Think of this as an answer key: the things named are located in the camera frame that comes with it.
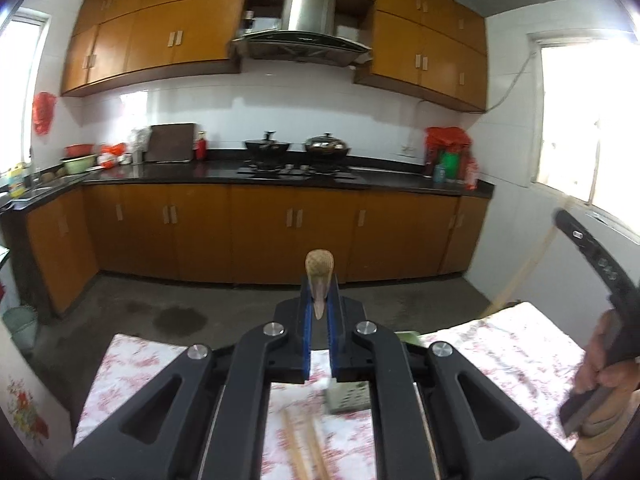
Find bamboo chopstick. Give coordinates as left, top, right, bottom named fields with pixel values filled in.
left=281, top=408, right=311, bottom=480
left=305, top=417, right=331, bottom=480
left=305, top=249, right=334, bottom=320

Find lower wooden kitchen cabinets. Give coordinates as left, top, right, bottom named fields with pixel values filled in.
left=26, top=183, right=489, bottom=313

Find black kitchen countertop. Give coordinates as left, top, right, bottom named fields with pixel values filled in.
left=1, top=150, right=495, bottom=212

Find operator right hand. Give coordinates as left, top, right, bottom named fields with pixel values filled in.
left=573, top=310, right=639, bottom=393

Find grey perforated utensil holder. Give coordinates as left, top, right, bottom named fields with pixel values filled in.
left=324, top=378, right=371, bottom=414

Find floral red white tablecloth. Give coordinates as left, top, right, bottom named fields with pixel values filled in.
left=75, top=302, right=584, bottom=479

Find gas stove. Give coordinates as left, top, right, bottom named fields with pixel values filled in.
left=235, top=162, right=361, bottom=182

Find dark pot with lid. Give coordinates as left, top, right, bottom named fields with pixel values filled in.
left=304, top=132, right=350, bottom=164

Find black wok with lid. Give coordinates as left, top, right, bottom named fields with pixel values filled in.
left=244, top=130, right=291, bottom=160

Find green container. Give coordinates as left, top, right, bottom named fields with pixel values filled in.
left=439, top=151, right=460, bottom=181

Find red bottle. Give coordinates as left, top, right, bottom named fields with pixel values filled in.
left=195, top=131, right=207, bottom=162

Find right window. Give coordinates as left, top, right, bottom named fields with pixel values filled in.
left=533, top=29, right=639, bottom=238

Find window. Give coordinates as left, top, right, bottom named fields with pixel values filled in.
left=533, top=29, right=639, bottom=238
left=0, top=8, right=49, bottom=174

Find red bag over condiments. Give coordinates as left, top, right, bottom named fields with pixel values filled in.
left=425, top=127, right=472, bottom=159

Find dark cutting board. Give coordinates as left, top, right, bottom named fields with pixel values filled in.
left=144, top=122, right=196, bottom=164

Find red white plastic bag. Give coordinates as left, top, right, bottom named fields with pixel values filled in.
left=96, top=143, right=127, bottom=169

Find green basin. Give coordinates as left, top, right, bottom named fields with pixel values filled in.
left=61, top=154, right=98, bottom=176

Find steel range hood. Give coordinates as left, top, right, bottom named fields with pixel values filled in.
left=231, top=0, right=373, bottom=67

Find red basin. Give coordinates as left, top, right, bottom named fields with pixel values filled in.
left=64, top=143, right=94, bottom=158

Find green waste basket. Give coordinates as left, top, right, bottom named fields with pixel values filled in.
left=2, top=306, right=38, bottom=353

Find yellow detergent bottle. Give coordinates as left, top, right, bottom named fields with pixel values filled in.
left=9, top=164, right=26, bottom=198

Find left window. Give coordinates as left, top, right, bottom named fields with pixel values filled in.
left=0, top=8, right=49, bottom=174

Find wall power socket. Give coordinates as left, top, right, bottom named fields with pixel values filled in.
left=399, top=145, right=416, bottom=158

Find upper wooden wall cabinets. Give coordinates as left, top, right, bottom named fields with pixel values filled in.
left=61, top=0, right=488, bottom=112

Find red plastic bag on wall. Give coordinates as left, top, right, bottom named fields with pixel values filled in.
left=32, top=92, right=58, bottom=136

